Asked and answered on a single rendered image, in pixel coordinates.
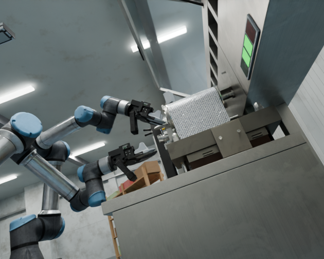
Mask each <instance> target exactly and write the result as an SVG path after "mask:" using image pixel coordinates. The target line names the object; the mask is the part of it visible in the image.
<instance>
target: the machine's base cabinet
mask: <svg viewBox="0 0 324 259"><path fill-rule="evenodd" d="M112 214H113V219H114V224H115V228H116V233H117V237H118V242H119V247H120V252H121V256H122V259H324V170H323V168H322V167H321V165H320V163H319V162H318V160H317V158H316V157H315V155H314V153H313V152H312V150H311V148H310V147H309V145H308V143H304V144H301V145H299V146H296V147H293V148H291V149H288V150H285V151H282V152H279V153H276V154H273V155H271V156H268V157H265V158H262V159H259V160H257V161H254V162H251V163H248V164H246V165H243V166H240V167H238V168H235V169H232V170H229V171H226V172H224V173H221V174H218V175H215V176H212V177H209V178H206V179H204V180H201V181H198V182H195V183H193V184H190V185H187V186H185V187H182V188H179V189H176V190H173V191H171V192H168V193H165V194H162V195H159V196H156V197H153V198H151V199H148V200H145V201H142V202H140V203H137V204H134V205H132V206H129V207H126V208H123V209H120V210H118V211H115V212H113V213H112Z"/></svg>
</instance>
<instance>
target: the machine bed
mask: <svg viewBox="0 0 324 259"><path fill-rule="evenodd" d="M304 143H306V140H305V138H304V136H303V135H302V133H301V131H298V132H295V133H293V134H290V135H287V136H284V137H282V138H279V139H276V140H273V141H271V142H268V143H265V144H262V145H260V146H257V147H254V148H252V149H248V150H246V151H243V152H240V153H237V154H235V155H232V156H229V157H226V158H224V159H221V160H218V161H215V162H213V163H210V164H207V165H204V166H202V167H199V168H196V169H194V170H191V171H188V172H185V173H182V174H179V175H177V176H174V177H171V178H168V179H166V180H163V181H160V182H157V183H155V184H152V185H150V186H147V187H144V188H141V189H139V190H136V191H133V192H130V193H128V194H124V195H122V196H119V197H116V198H113V199H111V200H108V201H105V202H102V203H101V207H102V212H103V215H107V216H113V214H112V213H113V212H115V211H118V210H120V209H123V208H126V207H129V206H132V205H134V204H137V203H140V202H142V201H145V200H148V199H151V198H153V197H156V196H159V195H162V194H165V193H168V192H171V191H173V190H176V189H179V188H182V187H185V186H187V185H190V184H193V183H195V182H198V181H201V180H204V179H206V178H209V177H212V176H215V175H218V174H221V173H224V172H226V171H229V170H232V169H235V168H238V167H240V166H243V165H246V164H248V163H251V162H254V161H257V160H259V159H262V158H265V157H268V156H271V155H273V154H276V153H279V152H282V151H285V150H288V149H291V148H293V147H296V146H299V145H301V144H304Z"/></svg>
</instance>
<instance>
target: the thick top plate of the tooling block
mask: <svg viewBox="0 0 324 259"><path fill-rule="evenodd" d="M236 119H239V121H240V123H241V125H242V127H243V129H244V131H245V133H246V134H247V133H249V132H252V131H255V130H257V129H260V128H262V127H265V128H266V130H267V131H270V132H271V134H272V135H273V134H274V132H275V130H276V129H277V127H278V125H279V124H280V122H281V120H282V118H281V116H280V114H279V113H278V111H277V109H276V107H275V106H274V105H271V106H269V107H266V108H263V109H261V110H258V111H256V112H253V113H250V114H248V115H245V116H242V117H240V118H236ZM236 119H234V120H236ZM231 121H233V120H231ZM228 122H230V121H228ZM228 122H226V123H228ZM223 124H225V123H223ZM220 125H222V124H220ZM220 125H218V126H220ZM215 127H217V126H215ZM212 128H214V127H212ZM212 128H210V129H207V130H205V131H202V132H199V133H197V134H194V135H191V136H189V137H186V138H183V139H181V140H178V141H175V142H172V143H169V144H167V145H166V147H167V150H168V152H169V155H170V158H171V161H172V162H173V163H174V165H175V166H176V168H177V169H181V168H182V165H181V162H183V161H186V162H187V165H188V166H189V165H190V164H189V161H188V158H187V155H189V154H192V153H195V152H197V151H200V150H203V149H206V148H208V147H211V146H213V145H216V142H215V140H214V137H213V135H212V133H211V129H212Z"/></svg>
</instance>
